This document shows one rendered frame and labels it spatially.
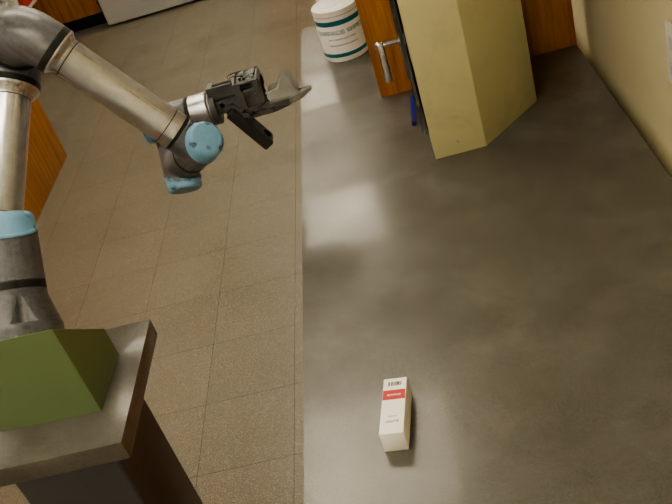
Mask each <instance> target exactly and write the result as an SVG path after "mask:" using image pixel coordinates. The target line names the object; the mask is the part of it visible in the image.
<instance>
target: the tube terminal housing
mask: <svg viewBox="0 0 672 504"><path fill-rule="evenodd" d="M397 3H398V7H399V11H400V16H401V20H402V24H403V28H404V32H405V36H406V40H407V44H408V48H409V52H410V56H411V60H412V64H413V68H414V73H415V77H416V81H417V85H418V89H419V93H420V97H421V101H422V105H423V109H424V113H425V117H426V121H427V125H428V130H429V136H430V139H431V143H432V147H433V150H434V154H435V158H436V159H439V158H443V157H447V156H450V155H454V154H458V153H462V152H466V151H469V150H473V149H477V148H481V147H485V146H487V145H488V144H489V143H490V142H491V141H493V140H494V139H495V138H496V137H497V136H498V135H499V134H500V133H502V132H503V131H504V130H505V129H506V128H507V127H508V126H509V125H510V124H512V123H513V122H514V121H515V120H516V119H517V118H518V117H519V116H520V115H522V114H523V113H524V112H525V111H526V110H527V109H528V108H529V107H531V106H532V105H533V104H534V103H535V102H536V101H537V98H536V92H535V85H534V79H533V73H532V67H531V61H530V55H529V49H528V43H527V36H526V30H525V24H524V18H523V12H522V6H521V0H397Z"/></svg>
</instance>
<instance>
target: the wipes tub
mask: <svg viewBox="0 0 672 504"><path fill-rule="evenodd" d="M311 12H312V15H313V18H314V22H315V25H316V28H317V32H318V35H319V38H320V41H321V44H322V48H323V51H324V54H325V57H326V59H327V60H328V61H331V62H344V61H349V60H352V59H354V58H357V57H359V56H361V55H362V54H364V53H365V52H366V51H367V50H368V46H367V43H366V39H365V35H364V32H363V28H362V24H361V21H360V17H359V14H358V10H357V6H356V3H355V0H320V1H318V2H317V3H316V4H314V5H313V6H312V8H311Z"/></svg>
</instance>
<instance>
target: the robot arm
mask: <svg viewBox="0 0 672 504"><path fill-rule="evenodd" d="M42 72H43V73H45V74H47V73H54V74H56V75H57V76H59V77H60V78H62V79H63V80H65V81H66V82H68V83H69V84H71V85H72V86H74V87H75V88H77V89H78V90H80V91H81V92H83V93H84V94H86V95H87V96H89V97H90V98H92V99H93V100H95V101H96V102H98V103H99V104H101V105H102V106H104V107H105V108H107V109H108V110H110V111H111V112H113V113H114V114H116V115H117V116H119V117H120V118H122V119H123V120H125V121H126V122H128V123H129V124H131V125H132V126H134V127H135V128H137V129H138V130H140V131H141V132H143V136H144V138H145V139H146V141H147V142H148V143H151V144H154V143H155V144H156V145H157V148H158V152H159V157H160V161H161V166H162V170H163V175H164V177H163V179H164V180H165V183H166V186H167V190H168V192H169V193H171V194H185V193H189V192H193V191H196V190H198V189H199V188H201V186H202V180H201V177H202V175H201V174H200V171H202V170H203V169H204V168H205V167H206V166H207V165H208V164H209V163H211V162H213V161H214V160H215V159H216V157H217V156H218V154H219V153H220V152H221V151H222V148H223V144H224V140H223V135H222V133H221V131H220V130H219V128H218V127H217V126H216V125H219V124H222V123H224V113H225V114H226V113H227V119H229V120H230V121H231V122H232V123H233V124H235V125H236V126H237V127H238V128H239V129H241V130H242V131H243V132H244V133H246V134H247V135H248V136H249V137H250V138H252V139H253V140H254V141H255V142H256V143H258V144H259V145H260V146H261V147H263V148H264V149H268V148H269V147H270V146H271V145H272V144H273V134H272V133H271V132H270V131H269V130H268V129H267V128H266V127H264V126H263V125H262V124H261V123H260V122H258V121H257V120H256V119H255V118H254V117H259V116H262V115H266V114H270V113H273V112H276V111H279V110H281V109H283V108H285V107H287V106H289V105H290V104H292V103H294V102H296V101H298V100H299V99H301V98H302V97H304V96H305V95H306V94H307V93H308V92H310V91H311V90H312V86H311V85H305V84H304V85H298V84H297V83H296V81H295V80H294V78H293V77H292V75H291V74H290V72H289V71H288V70H286V69H283V70H280V71H279V74H278V80H277V81H276V82H273V83H270V84H269V85H268V87H267V90H265V87H264V79H263V76H262V73H261V74H260V71H259V68H258V67H257V66H254V67H250V68H247V69H243V70H240V71H236V72H234V73H232V74H233V76H231V77H229V79H230V78H231V79H230V80H229V79H228V76H230V75H232V74H229V75H228V76H227V80H226V81H222V82H219V83H215V84H213V81H212V82H208V83H206V86H207V87H206V88H205V91H206V92H202V93H199V94H195V95H192V96H188V97H185V98H181V99H178V100H174V101H170V102H166V101H164V100H163V99H161V98H160V97H158V96H157V95H155V94H154V93H153V92H151V91H150V90H148V89H147V88H145V87H144V86H142V85H141V84H139V83H138V82H137V81H135V80H134V79H132V78H131V77H129V76H128V75H126V74H125V73H123V72H122V71H120V70H119V69H118V68H116V67H115V66H113V65H112V64H110V63H109V62H107V61H106V60H104V59H103V58H102V57H100V56H99V55H97V54H96V53H94V52H93V51H91V50H90V49H88V48H87V47H85V46H84V45H83V44H81V43H80V42H78V41H77V40H76V39H75V37H74V33H73V31H72V30H70V29H69V28H68V27H66V26H65V25H63V24H62V23H60V22H59V21H57V20H56V19H54V18H52V17H51V16H49V15H47V14H45V13H43V12H41V11H39V10H37V9H34V8H32V7H28V6H24V5H9V6H6V7H2V8H0V341H1V340H6V339H10V338H14V337H19V336H23V335H28V334H32V333H37V332H41V331H46V330H50V329H65V327H64V323H63V320H62V319H61V317H60V315H59V313H58V311H57V309H56V307H55V305H54V303H53V302H52V300H51V298H50V296H49V294H48V290H47V284H46V278H45V272H44V266H43V260H42V254H41V248H40V242H39V236H38V225H37V224H36V220H35V216H34V214H33V213H32V212H30V211H24V204H25V190H26V175H27V160H28V146H29V131H30V117H31V103H32V102H33V101H35V100H36V99H38V98H39V96H40V90H41V75H42ZM235 78H236V79H235Z"/></svg>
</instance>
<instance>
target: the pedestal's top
mask: <svg viewBox="0 0 672 504"><path fill-rule="evenodd" d="M105 331H106V333H107V334H108V336H109V338H110V340H111V342H112V343H113V345H114V347H115V349H116V350H117V352H118V354H119V355H118V359H117V362H116V365H115V368H114V372H113V375H112V378H111V381H110V385H109V388H108V391H107V394H106V398H105V401H104V404H103V407H102V410H101V411H98V412H93V413H89V414H84V415H79V416H74V417H69V418H64V419H60V420H55V421H50V422H45V423H40V424H35V425H31V426H26V427H21V428H16V429H11V430H7V431H2V432H1V431H0V487H3V486H7V485H12V484H16V483H21V482H25V481H30V480H34V479H39V478H43V477H48V476H52V475H57V474H61V473H66V472H70V471H75V470H79V469H84V468H88V467H92V466H97V465H101V464H106V463H110V462H115V461H119V460H124V459H128V458H131V454H132V450H133V445H134V440H135V436H136V431H137V427H138V422H139V417H140V413H141V408H142V404H143V399H144V394H145V390H146V385H147V381H148V376H149V371H150V367H151V362H152V357H153V353H154V348H155V344H156V339H157V334H158V333H157V332H156V330H155V328H154V326H153V324H152V322H151V320H150V319H147V320H143V321H139V322H135V323H131V324H127V325H123V326H119V327H115V328H111V329H106V330H105Z"/></svg>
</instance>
